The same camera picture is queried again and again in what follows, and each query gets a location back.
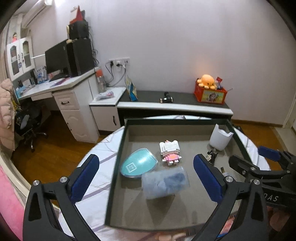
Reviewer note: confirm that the plastic packet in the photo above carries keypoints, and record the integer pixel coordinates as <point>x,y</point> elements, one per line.
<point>105,95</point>

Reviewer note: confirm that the teal oval case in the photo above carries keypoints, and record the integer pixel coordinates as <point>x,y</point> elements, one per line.
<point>138,163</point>

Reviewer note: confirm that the black computer tower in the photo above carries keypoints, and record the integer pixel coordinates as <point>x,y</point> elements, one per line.
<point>81,56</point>

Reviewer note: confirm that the pink white block figure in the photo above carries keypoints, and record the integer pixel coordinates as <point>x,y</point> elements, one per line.
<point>170,151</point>

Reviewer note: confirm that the small black dumbbell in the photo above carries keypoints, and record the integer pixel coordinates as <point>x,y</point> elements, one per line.
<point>166,99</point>

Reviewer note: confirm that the white plastic cup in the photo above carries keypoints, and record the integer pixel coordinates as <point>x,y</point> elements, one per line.
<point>219,138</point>

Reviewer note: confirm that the orange-capped clear bottle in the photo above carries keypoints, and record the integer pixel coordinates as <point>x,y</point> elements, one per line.
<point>100,80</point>

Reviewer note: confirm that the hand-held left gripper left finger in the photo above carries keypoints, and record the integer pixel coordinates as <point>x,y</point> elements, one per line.
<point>85,178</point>

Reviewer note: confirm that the pink bed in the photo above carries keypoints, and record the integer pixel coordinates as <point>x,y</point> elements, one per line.
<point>9,197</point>

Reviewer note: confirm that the white desk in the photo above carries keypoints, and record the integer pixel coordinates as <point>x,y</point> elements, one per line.
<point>76,111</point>

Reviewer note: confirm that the red triangular box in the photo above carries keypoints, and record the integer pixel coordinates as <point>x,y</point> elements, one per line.
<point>78,15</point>

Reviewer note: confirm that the small red white toy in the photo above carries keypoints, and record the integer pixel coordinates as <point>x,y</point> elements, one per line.
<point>219,83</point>

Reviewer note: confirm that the black speaker box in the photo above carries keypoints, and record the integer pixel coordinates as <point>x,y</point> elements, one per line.
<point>78,30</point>

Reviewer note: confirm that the small pink figurine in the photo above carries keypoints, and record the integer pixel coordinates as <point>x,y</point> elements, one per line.
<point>15,37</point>

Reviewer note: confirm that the white wall socket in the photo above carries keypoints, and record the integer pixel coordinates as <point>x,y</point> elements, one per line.
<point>119,61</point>

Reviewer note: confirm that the black computer monitor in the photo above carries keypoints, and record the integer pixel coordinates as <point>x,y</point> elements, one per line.
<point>56,58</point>

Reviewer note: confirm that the orange octopus plush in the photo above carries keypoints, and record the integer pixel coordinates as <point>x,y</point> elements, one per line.
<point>207,82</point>

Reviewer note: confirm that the red printed storage box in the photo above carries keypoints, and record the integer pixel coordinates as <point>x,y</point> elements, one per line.
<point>210,96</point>

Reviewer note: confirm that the clear container with blue cloth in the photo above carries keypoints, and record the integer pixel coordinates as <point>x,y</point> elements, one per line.
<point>165,183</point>

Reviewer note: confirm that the pink puffer jacket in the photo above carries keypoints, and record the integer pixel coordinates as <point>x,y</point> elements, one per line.
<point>7,115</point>

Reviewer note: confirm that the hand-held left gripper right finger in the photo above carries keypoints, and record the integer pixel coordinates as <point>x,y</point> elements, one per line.
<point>208,178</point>

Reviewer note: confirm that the blue snack bag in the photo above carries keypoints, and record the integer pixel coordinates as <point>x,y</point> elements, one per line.
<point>131,90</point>

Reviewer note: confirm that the white glass-door cabinet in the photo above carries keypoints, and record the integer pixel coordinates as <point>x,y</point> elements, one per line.
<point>19,58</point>

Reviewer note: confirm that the white air conditioner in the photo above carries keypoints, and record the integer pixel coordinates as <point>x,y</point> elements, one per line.
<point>38,11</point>

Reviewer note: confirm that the black office chair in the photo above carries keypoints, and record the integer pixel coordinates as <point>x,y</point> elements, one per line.
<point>29,122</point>

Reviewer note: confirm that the black hair clip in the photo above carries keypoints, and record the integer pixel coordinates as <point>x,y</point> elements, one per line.
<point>211,157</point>

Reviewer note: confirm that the large black-rimmed cardboard box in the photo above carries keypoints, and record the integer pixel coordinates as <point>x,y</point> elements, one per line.
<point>138,208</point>

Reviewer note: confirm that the black white low cabinet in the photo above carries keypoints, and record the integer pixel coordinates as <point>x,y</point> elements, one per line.
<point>185,99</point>

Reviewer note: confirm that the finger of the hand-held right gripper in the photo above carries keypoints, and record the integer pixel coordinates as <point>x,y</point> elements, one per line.
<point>240,165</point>
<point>269,153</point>

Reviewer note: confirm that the white nightstand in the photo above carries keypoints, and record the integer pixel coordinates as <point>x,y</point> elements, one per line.
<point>104,113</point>

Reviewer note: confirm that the purple mouse pad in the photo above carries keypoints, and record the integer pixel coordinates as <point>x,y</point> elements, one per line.
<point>59,82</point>

